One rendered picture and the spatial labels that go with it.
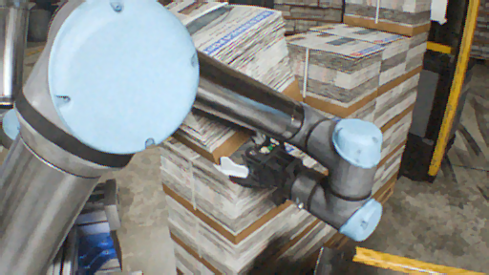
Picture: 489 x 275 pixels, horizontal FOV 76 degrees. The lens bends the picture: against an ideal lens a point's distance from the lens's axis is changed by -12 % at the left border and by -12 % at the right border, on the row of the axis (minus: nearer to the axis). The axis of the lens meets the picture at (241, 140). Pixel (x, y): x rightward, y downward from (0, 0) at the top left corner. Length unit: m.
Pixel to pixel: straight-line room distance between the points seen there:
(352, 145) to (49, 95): 0.40
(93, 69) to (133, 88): 0.03
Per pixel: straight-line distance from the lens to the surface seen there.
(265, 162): 0.67
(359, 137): 0.52
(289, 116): 0.57
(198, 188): 1.10
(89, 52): 0.25
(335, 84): 1.32
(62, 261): 1.00
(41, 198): 0.32
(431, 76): 2.54
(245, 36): 0.72
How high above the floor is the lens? 1.38
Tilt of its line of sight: 29 degrees down
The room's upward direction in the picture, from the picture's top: straight up
